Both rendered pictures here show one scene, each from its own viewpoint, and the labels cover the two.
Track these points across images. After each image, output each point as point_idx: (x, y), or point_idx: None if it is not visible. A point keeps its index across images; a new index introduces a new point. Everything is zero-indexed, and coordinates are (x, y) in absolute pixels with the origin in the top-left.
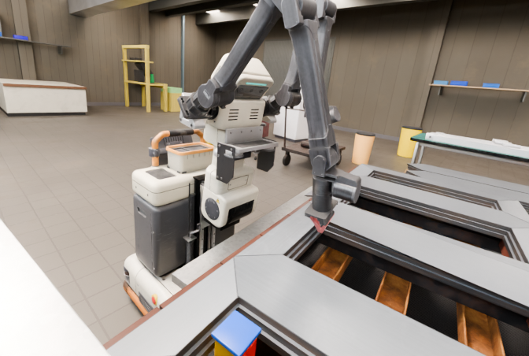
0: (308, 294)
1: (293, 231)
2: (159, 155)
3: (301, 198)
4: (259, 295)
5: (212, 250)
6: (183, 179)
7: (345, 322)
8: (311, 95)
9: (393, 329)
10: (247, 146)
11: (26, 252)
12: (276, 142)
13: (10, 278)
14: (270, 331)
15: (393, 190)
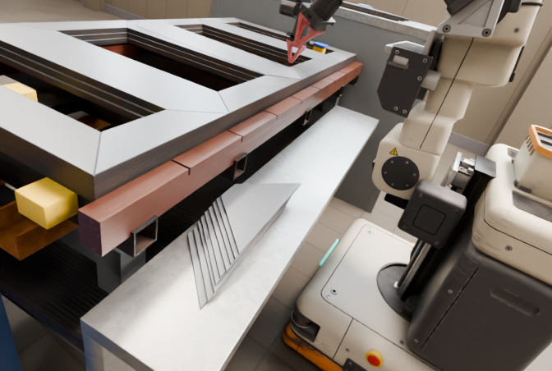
0: (296, 49)
1: (310, 64)
2: None
3: (304, 205)
4: (317, 52)
5: (370, 130)
6: (494, 156)
7: (281, 43)
8: None
9: (261, 39)
10: (407, 43)
11: (379, 18)
12: (387, 44)
13: (372, 16)
14: None
15: (149, 77)
